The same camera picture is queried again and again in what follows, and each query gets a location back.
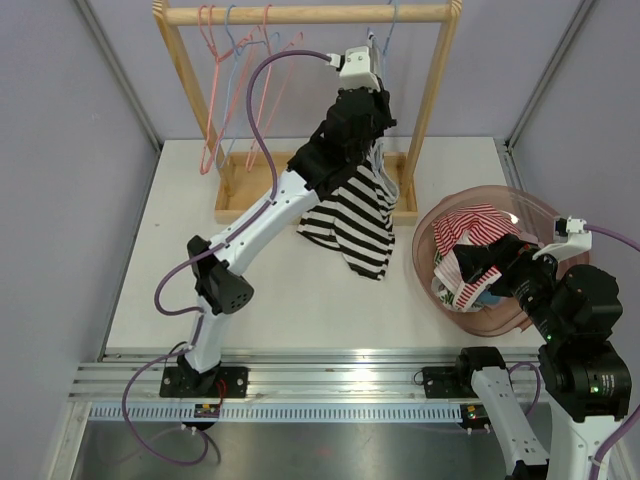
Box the wooden clothes rack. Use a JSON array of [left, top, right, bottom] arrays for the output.
[[152, 1, 462, 226]]

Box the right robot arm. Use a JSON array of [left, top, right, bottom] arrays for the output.
[[453, 228, 637, 479]]

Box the blue tank top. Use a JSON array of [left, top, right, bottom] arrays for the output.
[[474, 290, 506, 308]]

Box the blue wire hanger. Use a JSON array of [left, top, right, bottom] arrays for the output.
[[367, 0, 399, 81], [216, 4, 280, 170]]

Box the green striped tank top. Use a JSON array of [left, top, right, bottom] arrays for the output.
[[431, 250, 462, 311]]

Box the aluminium mounting rail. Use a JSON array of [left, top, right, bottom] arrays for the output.
[[67, 347, 551, 404]]

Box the pink translucent plastic basin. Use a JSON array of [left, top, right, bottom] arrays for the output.
[[412, 185, 559, 337]]

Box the slotted cable duct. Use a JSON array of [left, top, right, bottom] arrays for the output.
[[89, 402, 487, 424]]

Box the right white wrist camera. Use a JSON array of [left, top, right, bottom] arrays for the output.
[[532, 216, 592, 262]]

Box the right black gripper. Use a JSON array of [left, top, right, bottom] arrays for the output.
[[454, 232, 570, 341]]

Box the red striped tank top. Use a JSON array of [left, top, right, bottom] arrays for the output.
[[431, 203, 519, 313]]

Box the black white striped tank top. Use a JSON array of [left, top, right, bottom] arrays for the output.
[[295, 29, 401, 284]]

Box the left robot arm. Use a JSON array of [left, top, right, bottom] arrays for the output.
[[160, 87, 396, 398]]

